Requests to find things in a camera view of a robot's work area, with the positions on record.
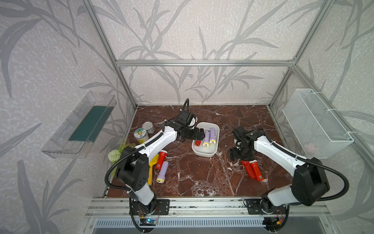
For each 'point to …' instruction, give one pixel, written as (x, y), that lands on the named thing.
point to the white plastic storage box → (210, 151)
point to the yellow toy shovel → (153, 160)
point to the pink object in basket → (310, 149)
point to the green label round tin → (141, 135)
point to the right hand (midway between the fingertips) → (235, 158)
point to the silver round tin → (148, 126)
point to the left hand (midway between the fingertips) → (199, 135)
